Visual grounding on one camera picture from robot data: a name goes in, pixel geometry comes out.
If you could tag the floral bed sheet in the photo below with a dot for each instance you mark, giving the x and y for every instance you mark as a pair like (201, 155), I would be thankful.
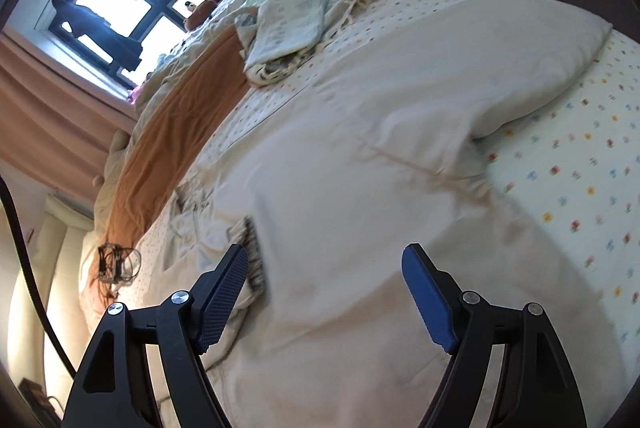
(575, 188)

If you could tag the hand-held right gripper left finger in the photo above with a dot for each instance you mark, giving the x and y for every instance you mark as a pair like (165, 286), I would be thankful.
(220, 303)

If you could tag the beige duvet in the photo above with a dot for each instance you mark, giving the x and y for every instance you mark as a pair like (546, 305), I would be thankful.
(167, 75)

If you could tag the patterned cloth pile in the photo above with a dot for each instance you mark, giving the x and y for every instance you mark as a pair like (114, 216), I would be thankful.
(285, 28)

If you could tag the brown stuffed toy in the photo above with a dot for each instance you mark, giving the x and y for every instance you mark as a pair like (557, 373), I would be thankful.
(197, 12)

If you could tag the cream padded headboard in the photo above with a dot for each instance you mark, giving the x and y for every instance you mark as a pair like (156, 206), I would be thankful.
(60, 308)

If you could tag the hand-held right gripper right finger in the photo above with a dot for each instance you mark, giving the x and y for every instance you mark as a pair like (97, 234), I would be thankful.
(427, 303)

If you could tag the dark hanging garment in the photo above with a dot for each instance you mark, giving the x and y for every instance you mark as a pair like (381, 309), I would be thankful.
(90, 25)

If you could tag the cream pillow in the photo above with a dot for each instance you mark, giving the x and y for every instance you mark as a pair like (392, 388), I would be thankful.
(380, 148)

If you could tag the pink curtain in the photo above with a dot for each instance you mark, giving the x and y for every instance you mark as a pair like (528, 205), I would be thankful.
(55, 108)

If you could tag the orange blanket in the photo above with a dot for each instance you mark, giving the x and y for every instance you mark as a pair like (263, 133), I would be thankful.
(185, 123)

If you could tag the window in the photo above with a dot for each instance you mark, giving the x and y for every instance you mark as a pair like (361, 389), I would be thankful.
(115, 3)

